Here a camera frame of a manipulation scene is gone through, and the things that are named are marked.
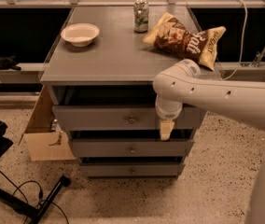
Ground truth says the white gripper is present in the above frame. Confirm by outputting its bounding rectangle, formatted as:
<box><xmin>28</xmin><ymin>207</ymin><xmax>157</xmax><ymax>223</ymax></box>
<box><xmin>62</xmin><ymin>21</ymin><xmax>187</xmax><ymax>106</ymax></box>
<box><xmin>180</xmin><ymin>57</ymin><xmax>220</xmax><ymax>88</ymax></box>
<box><xmin>155</xmin><ymin>96</ymin><xmax>182</xmax><ymax>141</ymax></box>

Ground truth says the grey top drawer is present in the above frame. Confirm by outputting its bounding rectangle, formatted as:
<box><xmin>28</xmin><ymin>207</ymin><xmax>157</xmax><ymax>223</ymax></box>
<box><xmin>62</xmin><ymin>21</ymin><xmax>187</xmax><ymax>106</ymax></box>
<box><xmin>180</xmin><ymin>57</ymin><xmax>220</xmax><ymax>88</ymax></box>
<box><xmin>51</xmin><ymin>104</ymin><xmax>209</xmax><ymax>132</ymax></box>

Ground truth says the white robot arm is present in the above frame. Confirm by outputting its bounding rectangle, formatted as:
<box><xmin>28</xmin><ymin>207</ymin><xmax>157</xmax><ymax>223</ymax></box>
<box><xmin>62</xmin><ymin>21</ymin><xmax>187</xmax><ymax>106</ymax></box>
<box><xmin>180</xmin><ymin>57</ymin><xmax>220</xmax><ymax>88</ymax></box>
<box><xmin>153</xmin><ymin>59</ymin><xmax>265</xmax><ymax>224</ymax></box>

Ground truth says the grey bottom drawer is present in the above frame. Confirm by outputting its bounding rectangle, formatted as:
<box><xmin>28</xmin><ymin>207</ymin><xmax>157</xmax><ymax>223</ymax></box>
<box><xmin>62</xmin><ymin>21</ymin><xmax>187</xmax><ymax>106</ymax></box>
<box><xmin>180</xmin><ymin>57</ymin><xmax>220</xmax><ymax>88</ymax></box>
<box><xmin>80</xmin><ymin>163</ymin><xmax>185</xmax><ymax>177</ymax></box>

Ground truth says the grey drawer cabinet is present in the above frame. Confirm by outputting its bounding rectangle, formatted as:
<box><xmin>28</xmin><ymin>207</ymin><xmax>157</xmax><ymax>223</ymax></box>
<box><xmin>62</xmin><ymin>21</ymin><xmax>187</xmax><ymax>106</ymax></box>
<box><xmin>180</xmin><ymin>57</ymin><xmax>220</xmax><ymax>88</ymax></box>
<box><xmin>41</xmin><ymin>6</ymin><xmax>205</xmax><ymax>167</ymax></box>

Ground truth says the brown yellow chip bag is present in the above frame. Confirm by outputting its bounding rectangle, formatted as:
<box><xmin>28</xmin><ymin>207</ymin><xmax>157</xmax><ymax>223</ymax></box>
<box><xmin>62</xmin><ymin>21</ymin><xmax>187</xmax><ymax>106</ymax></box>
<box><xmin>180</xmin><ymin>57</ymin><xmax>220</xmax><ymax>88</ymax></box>
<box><xmin>143</xmin><ymin>12</ymin><xmax>226</xmax><ymax>71</ymax></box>

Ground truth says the green soda can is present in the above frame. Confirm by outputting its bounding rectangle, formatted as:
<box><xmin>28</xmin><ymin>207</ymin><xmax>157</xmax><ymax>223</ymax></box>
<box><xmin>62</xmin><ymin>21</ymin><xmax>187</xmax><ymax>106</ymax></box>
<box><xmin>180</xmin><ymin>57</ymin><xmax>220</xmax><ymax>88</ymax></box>
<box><xmin>133</xmin><ymin>0</ymin><xmax>149</xmax><ymax>33</ymax></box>

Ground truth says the brown cardboard box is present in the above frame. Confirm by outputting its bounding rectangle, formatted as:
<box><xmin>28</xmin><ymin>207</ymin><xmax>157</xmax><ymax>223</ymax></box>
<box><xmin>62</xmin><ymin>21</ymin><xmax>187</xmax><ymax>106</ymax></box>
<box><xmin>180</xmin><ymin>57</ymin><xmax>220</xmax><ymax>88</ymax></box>
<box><xmin>22</xmin><ymin>86</ymin><xmax>76</xmax><ymax>161</ymax></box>

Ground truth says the white paper bowl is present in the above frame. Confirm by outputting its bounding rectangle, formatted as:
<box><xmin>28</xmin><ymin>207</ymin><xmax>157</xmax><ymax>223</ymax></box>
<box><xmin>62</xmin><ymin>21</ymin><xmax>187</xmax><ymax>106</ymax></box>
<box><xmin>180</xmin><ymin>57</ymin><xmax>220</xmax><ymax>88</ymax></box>
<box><xmin>61</xmin><ymin>23</ymin><xmax>100</xmax><ymax>48</ymax></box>

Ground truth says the black stand base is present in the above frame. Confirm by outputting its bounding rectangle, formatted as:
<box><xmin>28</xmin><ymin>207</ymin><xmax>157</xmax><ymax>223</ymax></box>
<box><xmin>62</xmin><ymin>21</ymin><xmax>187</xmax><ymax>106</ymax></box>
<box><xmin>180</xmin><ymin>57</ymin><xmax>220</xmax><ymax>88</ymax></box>
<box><xmin>0</xmin><ymin>120</ymin><xmax>71</xmax><ymax>224</ymax></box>

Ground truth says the black floor cable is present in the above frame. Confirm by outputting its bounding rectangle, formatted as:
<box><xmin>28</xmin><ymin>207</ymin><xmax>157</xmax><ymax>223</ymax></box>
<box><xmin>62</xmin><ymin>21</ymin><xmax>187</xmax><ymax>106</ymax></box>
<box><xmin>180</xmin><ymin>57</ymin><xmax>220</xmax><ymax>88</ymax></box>
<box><xmin>0</xmin><ymin>164</ymin><xmax>70</xmax><ymax>224</ymax></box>

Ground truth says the white hanging cable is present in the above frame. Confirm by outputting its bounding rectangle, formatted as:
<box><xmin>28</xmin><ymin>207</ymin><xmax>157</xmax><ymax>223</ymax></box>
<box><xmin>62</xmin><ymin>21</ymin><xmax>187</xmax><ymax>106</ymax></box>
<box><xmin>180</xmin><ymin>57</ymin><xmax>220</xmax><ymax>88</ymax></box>
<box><xmin>221</xmin><ymin>0</ymin><xmax>248</xmax><ymax>81</ymax></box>

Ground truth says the metal railing frame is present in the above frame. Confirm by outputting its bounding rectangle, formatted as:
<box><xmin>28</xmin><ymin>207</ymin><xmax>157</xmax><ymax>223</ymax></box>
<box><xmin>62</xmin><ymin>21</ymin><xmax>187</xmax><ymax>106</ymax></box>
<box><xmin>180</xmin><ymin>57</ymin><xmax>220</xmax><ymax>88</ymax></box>
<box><xmin>0</xmin><ymin>0</ymin><xmax>265</xmax><ymax>92</ymax></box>

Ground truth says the black cloth on rail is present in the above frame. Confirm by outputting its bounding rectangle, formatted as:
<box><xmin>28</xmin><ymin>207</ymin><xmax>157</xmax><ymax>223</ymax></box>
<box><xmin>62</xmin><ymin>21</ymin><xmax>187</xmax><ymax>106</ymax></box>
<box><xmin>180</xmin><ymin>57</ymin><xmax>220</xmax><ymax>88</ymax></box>
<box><xmin>0</xmin><ymin>56</ymin><xmax>21</xmax><ymax>71</ymax></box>

